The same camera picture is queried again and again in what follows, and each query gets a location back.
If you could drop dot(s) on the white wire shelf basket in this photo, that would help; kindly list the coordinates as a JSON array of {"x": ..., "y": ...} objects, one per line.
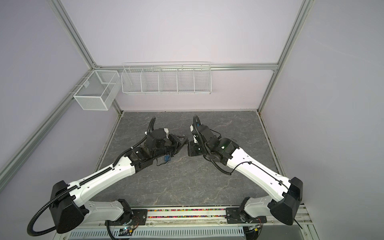
[{"x": 166, "y": 78}]

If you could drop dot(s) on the white mesh box basket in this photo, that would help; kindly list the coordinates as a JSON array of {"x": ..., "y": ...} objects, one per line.
[{"x": 99, "y": 90}]

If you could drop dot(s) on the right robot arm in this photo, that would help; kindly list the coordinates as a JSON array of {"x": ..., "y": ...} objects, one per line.
[{"x": 284, "y": 194}]

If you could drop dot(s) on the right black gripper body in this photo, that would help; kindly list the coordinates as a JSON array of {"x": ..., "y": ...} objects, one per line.
[{"x": 195, "y": 149}]

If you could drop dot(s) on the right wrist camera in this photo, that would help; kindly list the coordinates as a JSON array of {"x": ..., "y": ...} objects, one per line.
[{"x": 194, "y": 133}]

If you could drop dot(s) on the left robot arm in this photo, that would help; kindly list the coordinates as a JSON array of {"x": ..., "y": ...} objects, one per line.
[{"x": 129, "y": 162}]

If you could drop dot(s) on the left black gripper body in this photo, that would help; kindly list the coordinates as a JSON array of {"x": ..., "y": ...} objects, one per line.
[{"x": 171, "y": 146}]

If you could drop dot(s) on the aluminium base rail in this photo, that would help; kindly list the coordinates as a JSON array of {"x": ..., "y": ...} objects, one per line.
[{"x": 186, "y": 216}]

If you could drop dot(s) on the blue padlock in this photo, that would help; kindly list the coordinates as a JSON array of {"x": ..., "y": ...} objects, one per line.
[{"x": 167, "y": 159}]

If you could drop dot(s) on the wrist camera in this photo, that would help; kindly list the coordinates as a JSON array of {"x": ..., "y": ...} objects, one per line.
[
  {"x": 166, "y": 132},
  {"x": 194, "y": 133}
]

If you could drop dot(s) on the white vented cable duct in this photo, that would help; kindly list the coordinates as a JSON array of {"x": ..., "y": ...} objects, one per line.
[{"x": 157, "y": 233}]

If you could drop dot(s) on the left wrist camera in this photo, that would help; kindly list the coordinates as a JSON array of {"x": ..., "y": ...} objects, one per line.
[{"x": 166, "y": 132}]

